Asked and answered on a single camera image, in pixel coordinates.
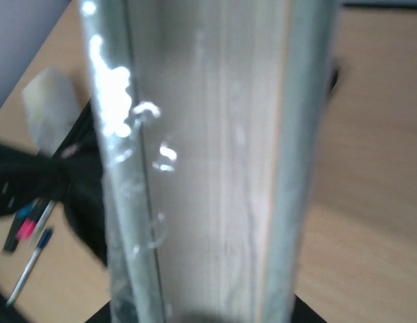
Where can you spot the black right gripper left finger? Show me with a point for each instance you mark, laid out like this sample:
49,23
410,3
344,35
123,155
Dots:
103,315

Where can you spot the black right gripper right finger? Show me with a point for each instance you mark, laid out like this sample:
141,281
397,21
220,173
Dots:
302,313

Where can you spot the black student backpack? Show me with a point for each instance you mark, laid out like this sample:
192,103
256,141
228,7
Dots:
72,177

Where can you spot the grey Great Gatsby book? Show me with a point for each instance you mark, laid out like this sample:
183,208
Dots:
207,115

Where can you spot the white fabric pouch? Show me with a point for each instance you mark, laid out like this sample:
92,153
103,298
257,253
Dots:
51,107

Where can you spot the blue cap white marker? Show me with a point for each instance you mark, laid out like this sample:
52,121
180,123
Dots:
45,237

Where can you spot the pink black highlighter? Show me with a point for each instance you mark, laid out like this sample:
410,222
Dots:
26,229

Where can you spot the blue black highlighter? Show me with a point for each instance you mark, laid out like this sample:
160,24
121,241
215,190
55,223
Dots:
11,242

